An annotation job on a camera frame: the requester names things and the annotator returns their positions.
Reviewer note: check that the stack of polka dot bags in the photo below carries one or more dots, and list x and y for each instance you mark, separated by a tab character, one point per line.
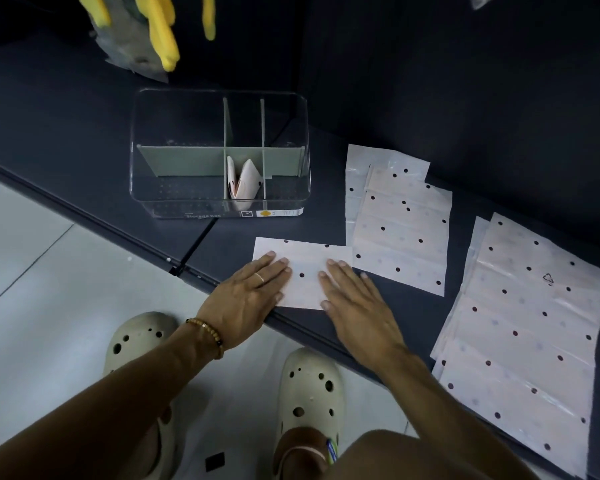
530	319

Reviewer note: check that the dark blue sofa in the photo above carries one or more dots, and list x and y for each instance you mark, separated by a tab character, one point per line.
430	94

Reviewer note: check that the person's left hand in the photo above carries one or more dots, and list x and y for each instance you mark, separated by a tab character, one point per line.
245	304

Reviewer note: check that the small black square object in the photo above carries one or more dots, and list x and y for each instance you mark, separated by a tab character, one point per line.
215	461

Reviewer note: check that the person's left forearm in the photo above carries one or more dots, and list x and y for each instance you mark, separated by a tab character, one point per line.
95	409

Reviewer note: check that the person's right forearm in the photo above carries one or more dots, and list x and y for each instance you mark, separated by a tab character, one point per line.
455	419

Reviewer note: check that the person's right hand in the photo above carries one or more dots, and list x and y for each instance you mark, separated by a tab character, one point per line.
365	319

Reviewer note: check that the cream right clog shoe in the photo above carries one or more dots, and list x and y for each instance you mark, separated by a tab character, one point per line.
310	379

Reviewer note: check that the person's right leg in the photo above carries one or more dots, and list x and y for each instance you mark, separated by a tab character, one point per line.
395	459

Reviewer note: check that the cream left clog shoe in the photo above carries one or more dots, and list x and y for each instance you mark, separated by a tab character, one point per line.
135	339

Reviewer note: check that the pink bags row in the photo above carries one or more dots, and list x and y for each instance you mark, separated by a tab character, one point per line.
405	234

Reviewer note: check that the clear plastic organizer box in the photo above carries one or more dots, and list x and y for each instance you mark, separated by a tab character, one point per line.
180	162

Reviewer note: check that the grey plush toy yellow feet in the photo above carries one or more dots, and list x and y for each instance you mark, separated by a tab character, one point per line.
162	34

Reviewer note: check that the cream clog shoe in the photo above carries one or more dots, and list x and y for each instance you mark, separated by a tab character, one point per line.
310	379
135	339

